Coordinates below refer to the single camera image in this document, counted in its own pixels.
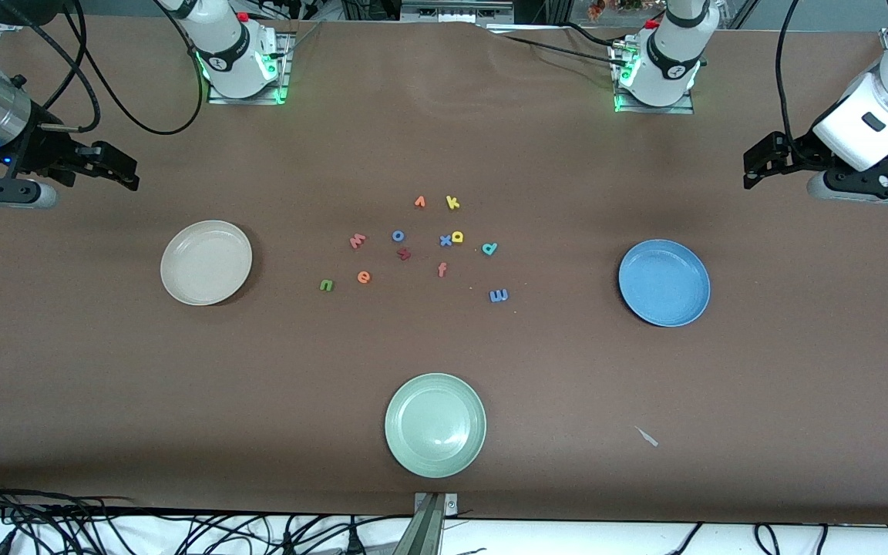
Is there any beige round plate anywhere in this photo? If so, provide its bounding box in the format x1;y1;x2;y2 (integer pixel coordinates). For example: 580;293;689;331
160;220;254;307

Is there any blue round plate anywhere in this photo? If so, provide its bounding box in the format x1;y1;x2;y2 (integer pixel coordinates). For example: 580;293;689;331
618;239;711;328

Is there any orange dried plant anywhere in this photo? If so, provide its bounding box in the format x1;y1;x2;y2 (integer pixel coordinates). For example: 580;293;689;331
586;0;647;22

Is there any brown paper table cover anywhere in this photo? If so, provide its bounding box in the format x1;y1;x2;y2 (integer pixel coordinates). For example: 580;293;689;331
0;14;888;526

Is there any pale green round plate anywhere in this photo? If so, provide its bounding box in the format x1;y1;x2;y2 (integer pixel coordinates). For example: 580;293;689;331
384;373;487;479

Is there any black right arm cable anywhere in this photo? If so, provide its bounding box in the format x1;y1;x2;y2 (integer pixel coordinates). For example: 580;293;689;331
28;0;207;136

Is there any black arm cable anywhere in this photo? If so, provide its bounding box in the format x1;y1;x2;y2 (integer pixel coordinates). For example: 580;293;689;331
774;0;809;155
28;0;207;136

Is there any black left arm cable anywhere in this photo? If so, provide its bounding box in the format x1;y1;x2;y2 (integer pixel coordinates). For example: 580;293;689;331
774;0;809;155

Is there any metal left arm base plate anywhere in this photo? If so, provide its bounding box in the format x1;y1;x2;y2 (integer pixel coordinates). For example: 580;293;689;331
612;39;696;116

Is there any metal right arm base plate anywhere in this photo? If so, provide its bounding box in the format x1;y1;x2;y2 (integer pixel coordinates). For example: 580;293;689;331
207;31;292;106

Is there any grey metal frame piece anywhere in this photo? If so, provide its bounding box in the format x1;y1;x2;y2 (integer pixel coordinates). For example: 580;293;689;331
400;0;516;25

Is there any grey metal table bracket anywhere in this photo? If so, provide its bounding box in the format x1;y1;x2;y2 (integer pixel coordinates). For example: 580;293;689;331
412;492;459;555

